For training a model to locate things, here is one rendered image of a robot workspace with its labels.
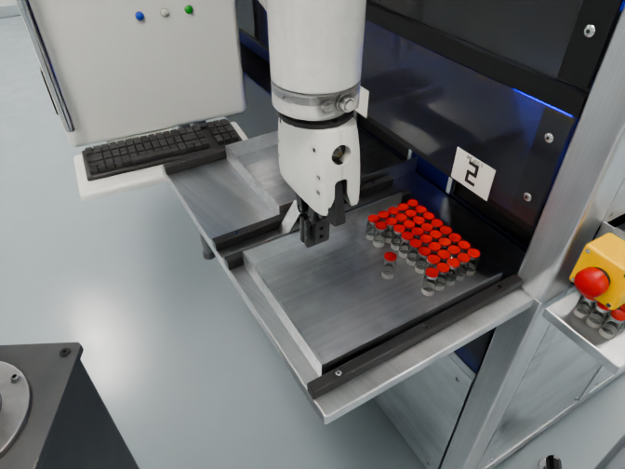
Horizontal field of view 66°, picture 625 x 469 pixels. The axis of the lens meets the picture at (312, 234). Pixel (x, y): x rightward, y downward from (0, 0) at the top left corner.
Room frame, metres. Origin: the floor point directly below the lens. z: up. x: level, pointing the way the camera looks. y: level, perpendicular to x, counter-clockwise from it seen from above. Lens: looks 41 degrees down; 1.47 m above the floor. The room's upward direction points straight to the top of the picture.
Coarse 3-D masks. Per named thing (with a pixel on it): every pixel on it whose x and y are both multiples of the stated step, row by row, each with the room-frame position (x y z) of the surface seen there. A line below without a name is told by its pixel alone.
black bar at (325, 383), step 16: (496, 288) 0.52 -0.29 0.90; (512, 288) 0.53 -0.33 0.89; (464, 304) 0.49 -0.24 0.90; (480, 304) 0.50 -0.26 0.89; (432, 320) 0.46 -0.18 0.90; (448, 320) 0.46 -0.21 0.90; (400, 336) 0.43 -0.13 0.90; (416, 336) 0.43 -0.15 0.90; (368, 352) 0.40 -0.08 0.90; (384, 352) 0.40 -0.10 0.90; (400, 352) 0.41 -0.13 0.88; (336, 368) 0.38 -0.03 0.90; (352, 368) 0.38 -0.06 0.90; (368, 368) 0.39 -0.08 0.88; (320, 384) 0.35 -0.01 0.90; (336, 384) 0.36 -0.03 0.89
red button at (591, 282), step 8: (584, 272) 0.45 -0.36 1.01; (592, 272) 0.45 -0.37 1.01; (600, 272) 0.45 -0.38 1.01; (576, 280) 0.45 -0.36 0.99; (584, 280) 0.44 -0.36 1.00; (592, 280) 0.44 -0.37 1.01; (600, 280) 0.44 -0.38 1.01; (584, 288) 0.44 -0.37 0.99; (592, 288) 0.43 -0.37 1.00; (600, 288) 0.43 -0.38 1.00; (592, 296) 0.43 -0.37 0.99
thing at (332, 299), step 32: (352, 224) 0.71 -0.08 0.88; (256, 256) 0.60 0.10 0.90; (288, 256) 0.62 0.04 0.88; (320, 256) 0.62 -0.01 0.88; (352, 256) 0.62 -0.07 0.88; (288, 288) 0.54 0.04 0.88; (320, 288) 0.54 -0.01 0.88; (352, 288) 0.54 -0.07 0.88; (384, 288) 0.54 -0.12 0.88; (416, 288) 0.54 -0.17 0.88; (448, 288) 0.54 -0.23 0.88; (480, 288) 0.52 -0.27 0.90; (288, 320) 0.45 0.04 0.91; (320, 320) 0.47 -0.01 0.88; (352, 320) 0.47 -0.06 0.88; (384, 320) 0.47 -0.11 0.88; (416, 320) 0.45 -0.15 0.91; (320, 352) 0.42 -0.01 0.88; (352, 352) 0.40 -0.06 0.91
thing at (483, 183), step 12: (456, 156) 0.71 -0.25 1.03; (468, 156) 0.69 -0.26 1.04; (456, 168) 0.70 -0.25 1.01; (468, 168) 0.68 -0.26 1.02; (480, 168) 0.66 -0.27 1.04; (492, 168) 0.64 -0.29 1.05; (456, 180) 0.70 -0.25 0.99; (480, 180) 0.66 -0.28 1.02; (492, 180) 0.64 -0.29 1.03; (480, 192) 0.65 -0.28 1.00
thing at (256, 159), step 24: (240, 144) 0.96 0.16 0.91; (264, 144) 0.99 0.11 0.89; (360, 144) 1.01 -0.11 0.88; (240, 168) 0.88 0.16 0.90; (264, 168) 0.90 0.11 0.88; (360, 168) 0.90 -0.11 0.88; (384, 168) 0.85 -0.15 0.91; (408, 168) 0.88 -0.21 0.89; (264, 192) 0.77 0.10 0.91; (288, 192) 0.81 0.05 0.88
